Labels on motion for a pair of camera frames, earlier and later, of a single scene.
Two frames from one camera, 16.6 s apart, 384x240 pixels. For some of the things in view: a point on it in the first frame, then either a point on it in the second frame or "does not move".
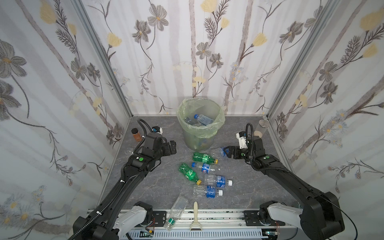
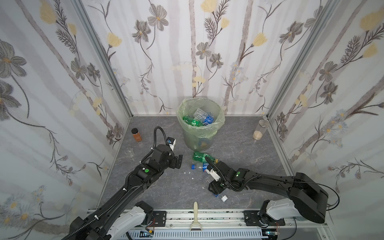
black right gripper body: x=236 y=151 -> x=217 y=184
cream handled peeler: x=195 y=213 does not move
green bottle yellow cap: x=198 y=156 does not move
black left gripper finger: x=173 y=147 -> x=179 y=161
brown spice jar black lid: x=136 y=134 does not move
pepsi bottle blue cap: x=205 y=168 does not move
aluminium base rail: x=208 y=220 does not move
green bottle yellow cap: x=188 y=174 -> x=191 y=120
